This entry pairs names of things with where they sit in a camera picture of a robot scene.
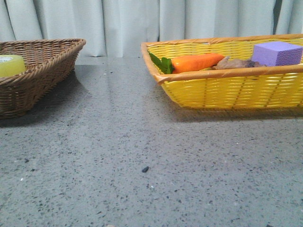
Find white curtain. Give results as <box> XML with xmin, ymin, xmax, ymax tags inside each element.
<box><xmin>0</xmin><ymin>0</ymin><xmax>303</xmax><ymax>57</ymax></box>

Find brown ginger-like toy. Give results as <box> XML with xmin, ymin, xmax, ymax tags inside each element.
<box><xmin>211</xmin><ymin>57</ymin><xmax>266</xmax><ymax>70</ymax></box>

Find yellow woven plastic basket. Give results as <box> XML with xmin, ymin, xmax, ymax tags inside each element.
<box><xmin>141</xmin><ymin>34</ymin><xmax>303</xmax><ymax>109</ymax></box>

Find brown wicker basket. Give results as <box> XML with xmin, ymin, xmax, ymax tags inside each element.
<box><xmin>0</xmin><ymin>38</ymin><xmax>86</xmax><ymax>119</ymax></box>

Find yellow tape roll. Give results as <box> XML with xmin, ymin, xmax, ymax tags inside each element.
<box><xmin>0</xmin><ymin>55</ymin><xmax>26</xmax><ymax>78</ymax></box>

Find orange toy carrot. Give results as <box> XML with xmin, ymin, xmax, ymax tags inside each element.
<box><xmin>149</xmin><ymin>52</ymin><xmax>224</xmax><ymax>74</ymax></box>

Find small black debris crumb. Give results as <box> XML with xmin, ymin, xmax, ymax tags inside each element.
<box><xmin>142</xmin><ymin>166</ymin><xmax>149</xmax><ymax>173</ymax></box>

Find purple foam block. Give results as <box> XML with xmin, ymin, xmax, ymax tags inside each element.
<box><xmin>251</xmin><ymin>41</ymin><xmax>303</xmax><ymax>66</ymax></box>

